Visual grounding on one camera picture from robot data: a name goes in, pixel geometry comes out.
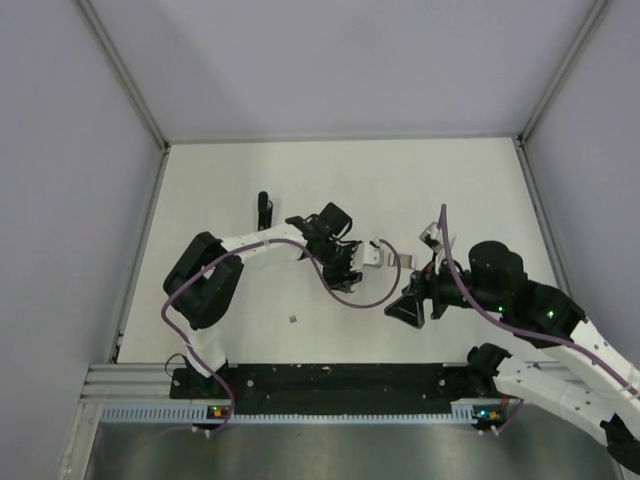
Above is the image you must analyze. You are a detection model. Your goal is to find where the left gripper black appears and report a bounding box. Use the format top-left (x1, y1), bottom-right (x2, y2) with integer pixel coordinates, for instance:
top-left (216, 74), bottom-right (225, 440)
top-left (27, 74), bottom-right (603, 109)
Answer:
top-left (317, 238), bottom-right (365, 292)

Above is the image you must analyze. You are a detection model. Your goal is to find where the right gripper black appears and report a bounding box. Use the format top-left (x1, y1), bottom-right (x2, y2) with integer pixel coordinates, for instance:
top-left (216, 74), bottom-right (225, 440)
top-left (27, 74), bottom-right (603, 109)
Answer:
top-left (384, 249), bottom-right (503, 327)

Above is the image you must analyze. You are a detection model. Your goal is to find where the white stapler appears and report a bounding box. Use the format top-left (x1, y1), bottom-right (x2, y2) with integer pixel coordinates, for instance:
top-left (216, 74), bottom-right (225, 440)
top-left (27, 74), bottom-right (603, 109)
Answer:
top-left (351, 242), bottom-right (384, 270)

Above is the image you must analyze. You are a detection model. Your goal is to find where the staple box tray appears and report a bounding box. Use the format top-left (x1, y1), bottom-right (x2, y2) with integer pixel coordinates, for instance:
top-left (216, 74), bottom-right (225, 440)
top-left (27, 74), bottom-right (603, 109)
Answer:
top-left (388, 253), bottom-right (417, 270)

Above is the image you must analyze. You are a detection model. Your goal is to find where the black stapler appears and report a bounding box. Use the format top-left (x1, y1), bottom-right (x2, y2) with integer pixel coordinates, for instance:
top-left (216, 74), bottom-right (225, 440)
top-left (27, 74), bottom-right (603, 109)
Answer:
top-left (257, 191), bottom-right (273, 231)

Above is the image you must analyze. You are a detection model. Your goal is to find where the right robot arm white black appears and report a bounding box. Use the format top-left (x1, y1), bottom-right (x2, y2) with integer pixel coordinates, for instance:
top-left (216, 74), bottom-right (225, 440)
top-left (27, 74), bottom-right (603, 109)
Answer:
top-left (384, 241), bottom-right (639, 473)

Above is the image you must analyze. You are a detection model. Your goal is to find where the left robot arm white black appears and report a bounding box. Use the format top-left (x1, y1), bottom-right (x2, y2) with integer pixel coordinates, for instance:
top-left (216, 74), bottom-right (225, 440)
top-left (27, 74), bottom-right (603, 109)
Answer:
top-left (163, 202), bottom-right (367, 397)

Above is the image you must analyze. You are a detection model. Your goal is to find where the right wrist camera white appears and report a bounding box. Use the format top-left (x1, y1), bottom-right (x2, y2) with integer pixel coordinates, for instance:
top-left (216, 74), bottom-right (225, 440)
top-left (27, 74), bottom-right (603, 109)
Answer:
top-left (419, 222), bottom-right (446, 270)

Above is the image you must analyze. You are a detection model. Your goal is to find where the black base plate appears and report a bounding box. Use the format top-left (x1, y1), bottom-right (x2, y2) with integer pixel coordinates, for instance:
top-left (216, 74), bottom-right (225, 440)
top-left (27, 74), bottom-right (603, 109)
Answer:
top-left (169, 363), bottom-right (507, 416)

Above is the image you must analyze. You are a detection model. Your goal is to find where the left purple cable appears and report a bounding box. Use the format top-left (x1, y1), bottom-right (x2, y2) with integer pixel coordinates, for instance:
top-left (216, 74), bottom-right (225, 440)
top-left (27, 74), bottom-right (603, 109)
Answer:
top-left (159, 238), bottom-right (402, 426)

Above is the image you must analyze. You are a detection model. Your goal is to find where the grey slotted cable duct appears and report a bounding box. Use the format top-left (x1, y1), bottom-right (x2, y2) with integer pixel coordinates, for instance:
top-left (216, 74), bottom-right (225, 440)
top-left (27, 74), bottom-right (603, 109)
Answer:
top-left (101, 403), bottom-right (506, 426)

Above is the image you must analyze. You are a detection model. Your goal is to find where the aluminium frame rail front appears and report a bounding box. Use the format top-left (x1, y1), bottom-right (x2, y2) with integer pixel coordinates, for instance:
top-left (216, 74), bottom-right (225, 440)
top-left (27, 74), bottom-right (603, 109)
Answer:
top-left (82, 363), bottom-right (201, 401)

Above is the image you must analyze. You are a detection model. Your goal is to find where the left aluminium corner post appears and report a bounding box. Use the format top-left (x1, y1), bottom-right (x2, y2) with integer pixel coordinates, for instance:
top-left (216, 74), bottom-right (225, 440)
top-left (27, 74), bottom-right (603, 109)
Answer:
top-left (72, 0), bottom-right (169, 152)

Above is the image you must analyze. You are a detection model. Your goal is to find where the aluminium corner post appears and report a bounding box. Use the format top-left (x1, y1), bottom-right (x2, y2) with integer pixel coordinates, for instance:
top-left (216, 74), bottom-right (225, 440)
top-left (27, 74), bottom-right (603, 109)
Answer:
top-left (517, 0), bottom-right (614, 145)
top-left (72, 0), bottom-right (169, 152)

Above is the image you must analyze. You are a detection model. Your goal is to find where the right aluminium corner post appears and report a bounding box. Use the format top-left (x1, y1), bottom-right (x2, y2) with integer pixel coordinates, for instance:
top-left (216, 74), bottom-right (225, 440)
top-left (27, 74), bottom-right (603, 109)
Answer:
top-left (517, 0), bottom-right (614, 145)

